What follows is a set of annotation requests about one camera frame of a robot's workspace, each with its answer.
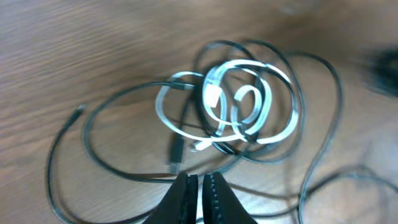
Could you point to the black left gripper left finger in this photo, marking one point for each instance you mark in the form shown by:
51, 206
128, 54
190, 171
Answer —
179, 205

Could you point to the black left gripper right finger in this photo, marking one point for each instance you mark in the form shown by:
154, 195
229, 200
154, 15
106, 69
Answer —
220, 204

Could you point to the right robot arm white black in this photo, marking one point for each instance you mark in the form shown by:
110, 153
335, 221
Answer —
379, 70

